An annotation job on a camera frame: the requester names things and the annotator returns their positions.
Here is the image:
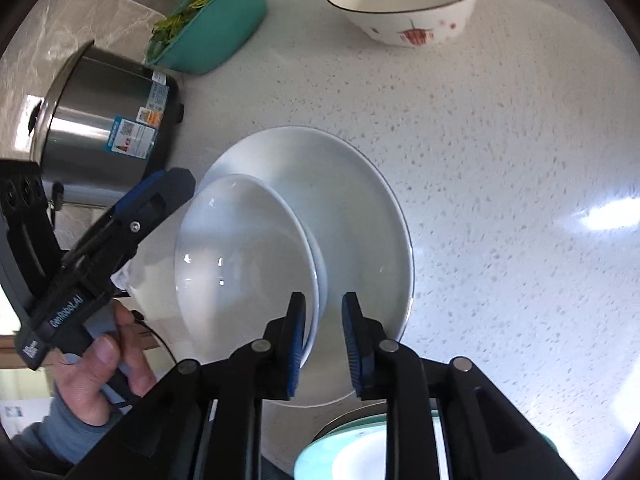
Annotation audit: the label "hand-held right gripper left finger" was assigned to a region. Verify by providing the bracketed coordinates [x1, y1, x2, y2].
[65, 291, 307, 480]

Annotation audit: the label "green vegetables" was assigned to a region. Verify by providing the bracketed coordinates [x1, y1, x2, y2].
[150, 0, 251, 56]

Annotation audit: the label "teal bowl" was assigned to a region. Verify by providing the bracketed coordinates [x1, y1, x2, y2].
[145, 0, 267, 76]

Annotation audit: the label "white bowl with red print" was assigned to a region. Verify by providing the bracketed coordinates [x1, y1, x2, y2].
[324, 0, 481, 48]

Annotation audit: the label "person's left hand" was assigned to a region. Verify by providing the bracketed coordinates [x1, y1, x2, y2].
[50, 305, 158, 427]

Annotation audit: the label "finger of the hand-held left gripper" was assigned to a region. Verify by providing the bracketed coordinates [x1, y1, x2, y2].
[62, 170, 168, 263]
[62, 169, 196, 292]

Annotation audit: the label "large white bowl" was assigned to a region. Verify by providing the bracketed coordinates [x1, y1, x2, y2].
[173, 174, 329, 368]

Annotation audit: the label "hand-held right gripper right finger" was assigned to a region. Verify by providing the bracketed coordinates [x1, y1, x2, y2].
[341, 292, 581, 480]

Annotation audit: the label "person's left forearm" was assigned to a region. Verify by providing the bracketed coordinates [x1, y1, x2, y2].
[7, 392, 126, 479]

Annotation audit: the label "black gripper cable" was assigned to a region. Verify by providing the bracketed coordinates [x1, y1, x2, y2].
[131, 310, 179, 367]

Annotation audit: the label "stainless steel cooker pot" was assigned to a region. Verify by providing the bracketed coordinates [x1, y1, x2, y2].
[27, 40, 184, 208]

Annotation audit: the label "white plate with dark rim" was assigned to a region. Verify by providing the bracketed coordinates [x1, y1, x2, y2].
[197, 126, 416, 407]

